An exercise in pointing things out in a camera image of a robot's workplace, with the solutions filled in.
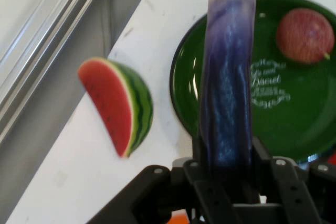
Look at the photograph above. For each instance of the red round plate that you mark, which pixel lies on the red round plate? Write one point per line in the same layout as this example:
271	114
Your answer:
333	159

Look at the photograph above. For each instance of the aluminium wall rail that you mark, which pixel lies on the aluminium wall rail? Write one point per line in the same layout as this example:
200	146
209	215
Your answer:
52	37

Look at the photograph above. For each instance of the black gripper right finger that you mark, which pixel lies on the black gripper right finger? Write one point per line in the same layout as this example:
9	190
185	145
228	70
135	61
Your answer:
302	195

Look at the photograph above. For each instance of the orange toy carrot piece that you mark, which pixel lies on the orange toy carrot piece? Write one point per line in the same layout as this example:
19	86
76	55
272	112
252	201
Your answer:
178	220

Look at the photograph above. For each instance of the purple toy eggplant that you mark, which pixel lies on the purple toy eggplant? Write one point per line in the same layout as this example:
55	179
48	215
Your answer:
228	77

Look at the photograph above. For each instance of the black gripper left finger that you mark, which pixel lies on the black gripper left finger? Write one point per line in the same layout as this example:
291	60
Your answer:
157	195

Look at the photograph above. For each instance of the toy watermelon slice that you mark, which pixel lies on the toy watermelon slice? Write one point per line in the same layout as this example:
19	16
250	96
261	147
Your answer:
110	98

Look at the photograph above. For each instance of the red toy apple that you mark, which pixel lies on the red toy apple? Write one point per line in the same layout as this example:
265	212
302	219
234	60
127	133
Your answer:
304	35

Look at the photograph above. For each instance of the green round plate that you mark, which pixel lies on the green round plate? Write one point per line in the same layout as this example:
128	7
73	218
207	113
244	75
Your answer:
288	124

